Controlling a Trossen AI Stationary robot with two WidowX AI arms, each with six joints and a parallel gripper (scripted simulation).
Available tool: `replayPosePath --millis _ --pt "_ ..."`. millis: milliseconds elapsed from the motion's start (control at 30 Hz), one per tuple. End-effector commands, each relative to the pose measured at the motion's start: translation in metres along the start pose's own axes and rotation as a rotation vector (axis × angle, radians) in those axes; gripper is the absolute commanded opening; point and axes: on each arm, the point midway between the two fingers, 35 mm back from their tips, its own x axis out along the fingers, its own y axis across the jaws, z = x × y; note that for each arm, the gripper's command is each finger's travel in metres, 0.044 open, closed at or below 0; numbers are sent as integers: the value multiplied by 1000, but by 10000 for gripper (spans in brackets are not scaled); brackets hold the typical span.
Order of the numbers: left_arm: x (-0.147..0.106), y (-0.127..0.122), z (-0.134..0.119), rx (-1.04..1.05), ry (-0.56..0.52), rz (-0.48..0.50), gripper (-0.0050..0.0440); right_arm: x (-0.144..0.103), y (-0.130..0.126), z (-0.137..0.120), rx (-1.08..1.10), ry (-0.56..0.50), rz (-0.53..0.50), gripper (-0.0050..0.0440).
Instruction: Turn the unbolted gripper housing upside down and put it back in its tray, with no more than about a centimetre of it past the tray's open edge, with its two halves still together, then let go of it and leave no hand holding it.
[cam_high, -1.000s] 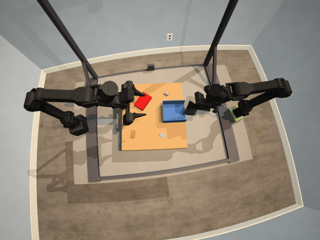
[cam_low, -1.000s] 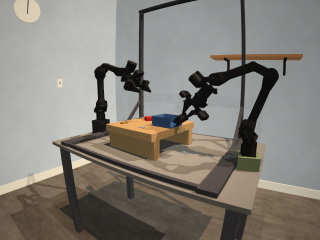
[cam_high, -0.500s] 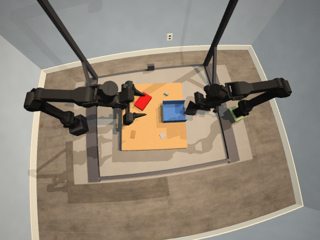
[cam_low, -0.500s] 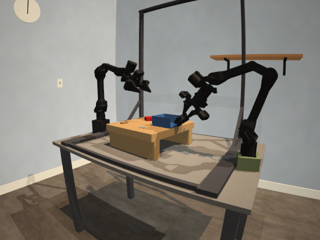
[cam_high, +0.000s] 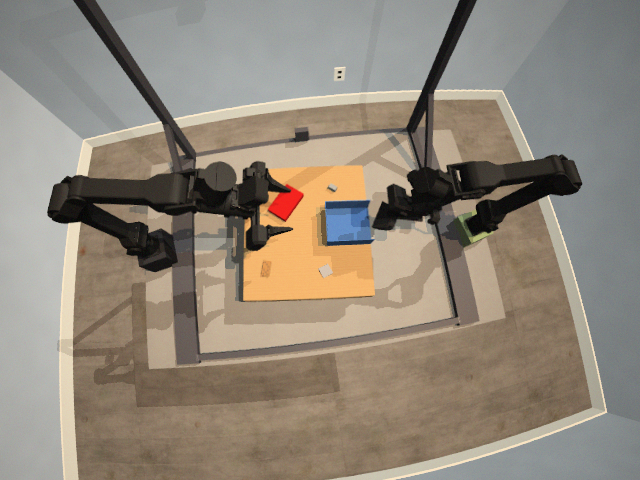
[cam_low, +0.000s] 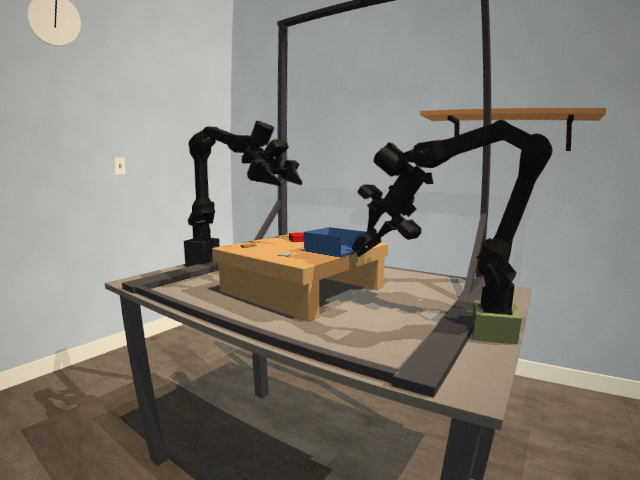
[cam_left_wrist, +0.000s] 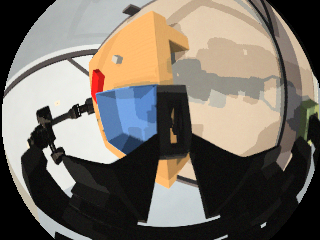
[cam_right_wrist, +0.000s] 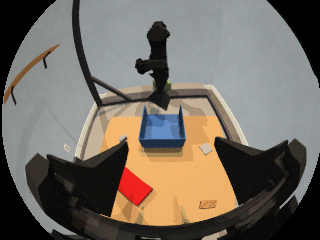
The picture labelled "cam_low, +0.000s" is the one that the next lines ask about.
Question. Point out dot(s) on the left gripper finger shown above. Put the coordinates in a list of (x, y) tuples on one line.
[(374, 216), (385, 229)]

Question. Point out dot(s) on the blue open tray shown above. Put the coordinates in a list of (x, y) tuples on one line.
[(327, 241)]

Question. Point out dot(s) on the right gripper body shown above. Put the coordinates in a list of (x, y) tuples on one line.
[(273, 162)]

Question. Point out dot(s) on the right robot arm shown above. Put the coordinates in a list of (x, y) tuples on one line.
[(200, 149)]

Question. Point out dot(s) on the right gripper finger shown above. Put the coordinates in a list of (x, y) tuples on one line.
[(293, 176), (265, 175)]

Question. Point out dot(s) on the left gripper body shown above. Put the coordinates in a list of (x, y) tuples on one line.
[(394, 204)]

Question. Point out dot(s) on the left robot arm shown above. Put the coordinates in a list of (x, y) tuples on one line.
[(495, 253)]

